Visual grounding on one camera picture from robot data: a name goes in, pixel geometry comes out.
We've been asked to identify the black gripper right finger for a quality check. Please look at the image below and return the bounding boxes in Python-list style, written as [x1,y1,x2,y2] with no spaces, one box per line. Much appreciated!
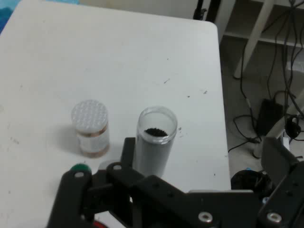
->
[257,136,304,228]

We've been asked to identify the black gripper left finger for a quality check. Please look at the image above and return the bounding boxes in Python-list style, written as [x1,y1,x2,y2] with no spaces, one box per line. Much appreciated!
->
[47,137,219,228]

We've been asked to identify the clear jar with black seeds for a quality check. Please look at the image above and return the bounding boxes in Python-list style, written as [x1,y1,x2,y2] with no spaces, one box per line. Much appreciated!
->
[132,106,178,179]

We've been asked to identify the black round object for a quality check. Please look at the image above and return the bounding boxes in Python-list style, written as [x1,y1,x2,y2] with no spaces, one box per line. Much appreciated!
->
[230,169,274,190]

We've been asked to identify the black headset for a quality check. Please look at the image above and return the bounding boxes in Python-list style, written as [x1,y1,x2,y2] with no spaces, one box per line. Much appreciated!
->
[284,115,304,141]

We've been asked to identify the black power adapter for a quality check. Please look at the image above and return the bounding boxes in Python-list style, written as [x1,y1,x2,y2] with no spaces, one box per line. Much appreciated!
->
[257,98,285,136]

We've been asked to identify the white-lidded brown spice jar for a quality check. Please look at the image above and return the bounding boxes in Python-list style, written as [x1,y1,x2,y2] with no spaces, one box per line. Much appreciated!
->
[71,99,111,158]

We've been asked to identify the black tripod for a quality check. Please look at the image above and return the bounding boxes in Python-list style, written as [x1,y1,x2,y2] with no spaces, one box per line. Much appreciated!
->
[192,0,223,22]

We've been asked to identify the black adapter cable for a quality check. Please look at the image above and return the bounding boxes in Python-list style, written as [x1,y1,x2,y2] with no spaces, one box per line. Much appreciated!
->
[228,54,263,152]

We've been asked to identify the white wooden frame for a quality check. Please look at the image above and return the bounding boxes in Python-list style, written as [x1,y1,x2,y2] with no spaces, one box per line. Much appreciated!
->
[219,0,304,80]

